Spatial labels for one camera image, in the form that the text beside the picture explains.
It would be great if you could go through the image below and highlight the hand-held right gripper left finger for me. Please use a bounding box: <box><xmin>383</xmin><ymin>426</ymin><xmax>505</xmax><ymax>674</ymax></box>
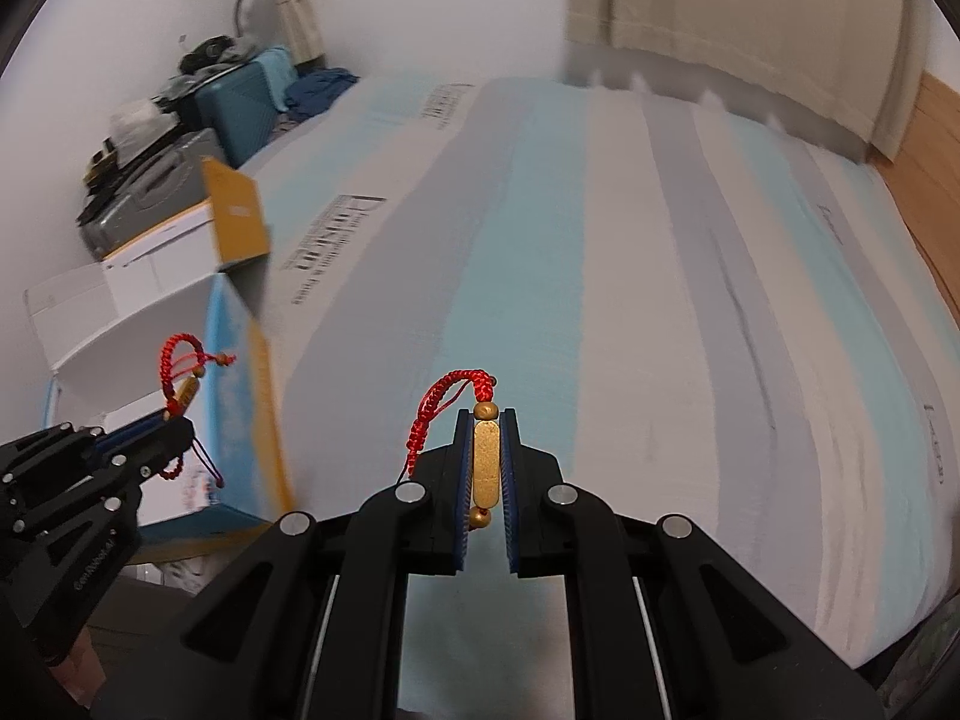
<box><xmin>94</xmin><ymin>409</ymin><xmax>473</xmax><ymax>720</ymax></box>

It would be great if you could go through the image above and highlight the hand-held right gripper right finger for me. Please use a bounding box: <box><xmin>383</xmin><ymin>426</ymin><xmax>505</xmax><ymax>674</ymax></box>
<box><xmin>501</xmin><ymin>406</ymin><xmax>886</xmax><ymax>720</ymax></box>

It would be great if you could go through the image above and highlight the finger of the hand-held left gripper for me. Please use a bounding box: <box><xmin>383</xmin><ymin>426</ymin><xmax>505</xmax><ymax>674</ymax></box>
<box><xmin>101</xmin><ymin>418</ymin><xmax>197</xmax><ymax>478</ymax></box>
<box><xmin>88</xmin><ymin>409</ymin><xmax>182</xmax><ymax>449</ymax></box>

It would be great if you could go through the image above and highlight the red cord gold bar bracelet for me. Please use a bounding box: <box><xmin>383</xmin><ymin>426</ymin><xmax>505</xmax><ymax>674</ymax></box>
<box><xmin>157</xmin><ymin>334</ymin><xmax>237</xmax><ymax>488</ymax></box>
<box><xmin>405</xmin><ymin>369</ymin><xmax>502</xmax><ymax>530</ymax></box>

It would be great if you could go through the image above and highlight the cardboard box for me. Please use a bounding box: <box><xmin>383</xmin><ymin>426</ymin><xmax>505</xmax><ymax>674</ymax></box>
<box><xmin>22</xmin><ymin>157</ymin><xmax>297</xmax><ymax>550</ymax></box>

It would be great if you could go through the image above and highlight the dark grey suitcase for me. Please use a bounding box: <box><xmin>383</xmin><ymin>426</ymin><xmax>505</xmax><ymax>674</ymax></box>
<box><xmin>79</xmin><ymin>191</ymin><xmax>207</xmax><ymax>263</ymax></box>

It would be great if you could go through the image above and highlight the striped bed sheet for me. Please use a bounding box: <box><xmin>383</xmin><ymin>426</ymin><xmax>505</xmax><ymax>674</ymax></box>
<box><xmin>139</xmin><ymin>73</ymin><xmax>957</xmax><ymax>695</ymax></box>

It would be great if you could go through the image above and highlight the light grey suitcase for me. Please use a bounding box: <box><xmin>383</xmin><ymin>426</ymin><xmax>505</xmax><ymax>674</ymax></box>
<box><xmin>120</xmin><ymin>129</ymin><xmax>222</xmax><ymax>203</ymax></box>

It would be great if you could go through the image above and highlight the white plastic bag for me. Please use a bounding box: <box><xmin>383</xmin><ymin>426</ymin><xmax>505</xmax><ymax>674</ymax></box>
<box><xmin>111</xmin><ymin>97</ymin><xmax>163</xmax><ymax>145</ymax></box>

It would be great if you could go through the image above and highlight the teal suitcase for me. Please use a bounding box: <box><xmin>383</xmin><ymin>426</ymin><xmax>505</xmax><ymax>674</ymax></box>
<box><xmin>196</xmin><ymin>49</ymin><xmax>299</xmax><ymax>167</ymax></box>

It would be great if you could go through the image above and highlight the grey clothes pile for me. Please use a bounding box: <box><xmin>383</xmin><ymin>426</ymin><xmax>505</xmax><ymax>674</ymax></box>
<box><xmin>176</xmin><ymin>36</ymin><xmax>260</xmax><ymax>81</ymax></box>

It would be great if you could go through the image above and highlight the blue clothes pile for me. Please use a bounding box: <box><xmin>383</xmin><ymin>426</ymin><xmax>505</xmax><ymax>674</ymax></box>
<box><xmin>283</xmin><ymin>67</ymin><xmax>361</xmax><ymax>123</ymax></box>

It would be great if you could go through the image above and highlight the dark patterned cloth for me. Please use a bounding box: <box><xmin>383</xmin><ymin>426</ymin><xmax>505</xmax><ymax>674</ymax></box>
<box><xmin>876</xmin><ymin>600</ymin><xmax>960</xmax><ymax>720</ymax></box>

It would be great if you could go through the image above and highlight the beige curtain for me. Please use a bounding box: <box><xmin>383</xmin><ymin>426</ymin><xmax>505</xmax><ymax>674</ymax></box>
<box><xmin>562</xmin><ymin>0</ymin><xmax>929</xmax><ymax>164</ymax></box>
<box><xmin>268</xmin><ymin>0</ymin><xmax>329</xmax><ymax>70</ymax></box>

